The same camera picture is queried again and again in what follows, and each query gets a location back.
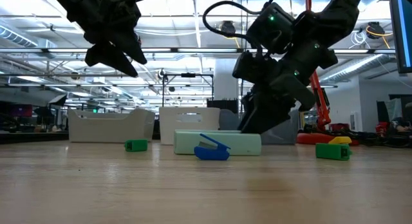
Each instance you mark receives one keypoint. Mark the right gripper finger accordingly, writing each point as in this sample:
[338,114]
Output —
[248,114]
[270,114]

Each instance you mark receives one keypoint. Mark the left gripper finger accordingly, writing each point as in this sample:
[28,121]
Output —
[106,56]
[128,42]

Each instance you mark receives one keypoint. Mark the mint green stapler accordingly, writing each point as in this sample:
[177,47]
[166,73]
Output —
[248,143]

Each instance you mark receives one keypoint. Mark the blue mini stapler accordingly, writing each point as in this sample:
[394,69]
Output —
[210,154]

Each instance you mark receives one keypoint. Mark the green mini stapler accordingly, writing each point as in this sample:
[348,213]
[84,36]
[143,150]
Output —
[136,146]
[330,151]

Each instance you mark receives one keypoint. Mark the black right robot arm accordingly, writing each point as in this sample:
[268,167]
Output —
[341,8]

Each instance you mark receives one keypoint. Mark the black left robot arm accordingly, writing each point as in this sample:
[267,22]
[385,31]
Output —
[71,2]

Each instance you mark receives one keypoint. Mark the black equipment case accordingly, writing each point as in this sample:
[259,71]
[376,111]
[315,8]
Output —
[222,105]

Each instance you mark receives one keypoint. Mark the red desk lamp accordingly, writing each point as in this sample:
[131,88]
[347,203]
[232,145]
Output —
[322,105]

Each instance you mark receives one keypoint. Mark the dark red box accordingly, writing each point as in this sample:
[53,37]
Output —
[339,126]

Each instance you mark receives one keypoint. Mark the light grey storage bin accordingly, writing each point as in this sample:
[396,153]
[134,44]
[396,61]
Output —
[106,127]

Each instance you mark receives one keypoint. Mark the white storage bin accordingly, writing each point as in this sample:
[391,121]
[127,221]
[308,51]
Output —
[167,127]

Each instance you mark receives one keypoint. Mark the computer monitor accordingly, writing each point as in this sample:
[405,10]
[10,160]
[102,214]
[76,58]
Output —
[402,31]

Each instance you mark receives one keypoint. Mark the person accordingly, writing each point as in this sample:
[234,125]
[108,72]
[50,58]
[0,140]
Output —
[405,125]

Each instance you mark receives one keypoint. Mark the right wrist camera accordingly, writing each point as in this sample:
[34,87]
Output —
[254,68]

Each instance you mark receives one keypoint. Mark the black frame stand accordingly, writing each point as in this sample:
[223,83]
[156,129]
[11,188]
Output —
[188,75]

